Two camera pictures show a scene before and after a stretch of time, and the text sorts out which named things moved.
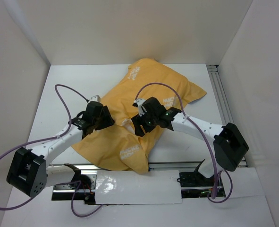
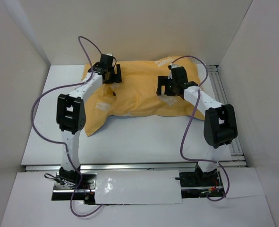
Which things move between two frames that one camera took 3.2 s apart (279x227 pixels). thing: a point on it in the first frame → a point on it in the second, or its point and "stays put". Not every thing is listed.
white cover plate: x=126 y=187 stays put
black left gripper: x=108 y=120 → x=115 y=77
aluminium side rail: x=222 y=101 stays put
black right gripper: x=137 y=123 → x=162 y=81
